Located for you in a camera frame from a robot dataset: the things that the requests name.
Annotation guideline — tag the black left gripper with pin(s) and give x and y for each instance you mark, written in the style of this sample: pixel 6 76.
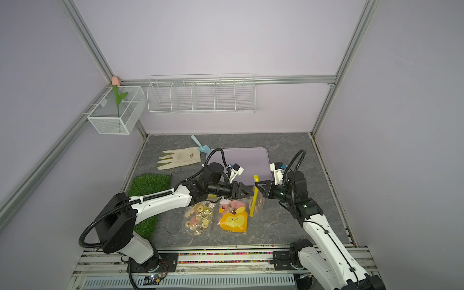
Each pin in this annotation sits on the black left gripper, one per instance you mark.
pixel 235 191

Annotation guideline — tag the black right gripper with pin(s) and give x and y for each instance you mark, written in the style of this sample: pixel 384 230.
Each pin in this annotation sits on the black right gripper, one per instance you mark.
pixel 266 192

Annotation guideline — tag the clear ziploc bag of cookies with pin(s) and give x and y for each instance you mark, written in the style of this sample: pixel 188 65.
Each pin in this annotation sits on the clear ziploc bag of cookies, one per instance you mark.
pixel 257 201

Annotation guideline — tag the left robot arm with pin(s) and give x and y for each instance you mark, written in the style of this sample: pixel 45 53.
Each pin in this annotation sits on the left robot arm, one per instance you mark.
pixel 112 231

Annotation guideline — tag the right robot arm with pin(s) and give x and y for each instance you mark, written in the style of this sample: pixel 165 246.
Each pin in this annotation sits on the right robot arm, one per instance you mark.
pixel 322 254

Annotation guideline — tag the ziploc bag with yellow toy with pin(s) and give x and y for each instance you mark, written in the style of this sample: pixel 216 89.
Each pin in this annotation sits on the ziploc bag with yellow toy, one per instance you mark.
pixel 233 215

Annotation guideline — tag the ziploc bag with small cookies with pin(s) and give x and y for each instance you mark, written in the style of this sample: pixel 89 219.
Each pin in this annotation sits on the ziploc bag with small cookies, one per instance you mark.
pixel 198 218

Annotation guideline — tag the lilac plastic tray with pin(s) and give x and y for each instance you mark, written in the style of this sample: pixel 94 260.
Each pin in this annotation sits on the lilac plastic tray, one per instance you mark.
pixel 254 161

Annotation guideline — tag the light blue garden trowel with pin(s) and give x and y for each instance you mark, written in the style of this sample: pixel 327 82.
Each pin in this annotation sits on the light blue garden trowel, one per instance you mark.
pixel 202 148

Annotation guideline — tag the cream gardening glove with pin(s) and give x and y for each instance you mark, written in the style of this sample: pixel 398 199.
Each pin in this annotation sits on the cream gardening glove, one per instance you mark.
pixel 178 158

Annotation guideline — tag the artificial pink tulip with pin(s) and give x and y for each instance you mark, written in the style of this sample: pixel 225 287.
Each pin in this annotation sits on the artificial pink tulip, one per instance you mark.
pixel 118 95

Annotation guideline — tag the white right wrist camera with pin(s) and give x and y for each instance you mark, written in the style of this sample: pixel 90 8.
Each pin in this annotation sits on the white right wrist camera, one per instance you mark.
pixel 278 170

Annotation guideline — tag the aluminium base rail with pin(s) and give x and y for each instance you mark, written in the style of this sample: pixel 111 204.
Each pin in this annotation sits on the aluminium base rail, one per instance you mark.
pixel 198 268

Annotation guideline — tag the white wire wall shelf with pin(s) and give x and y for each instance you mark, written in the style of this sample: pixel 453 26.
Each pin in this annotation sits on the white wire wall shelf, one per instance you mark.
pixel 202 93

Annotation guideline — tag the white mesh wall box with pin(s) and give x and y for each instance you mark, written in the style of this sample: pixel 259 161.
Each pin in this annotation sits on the white mesh wall box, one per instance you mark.
pixel 104 116

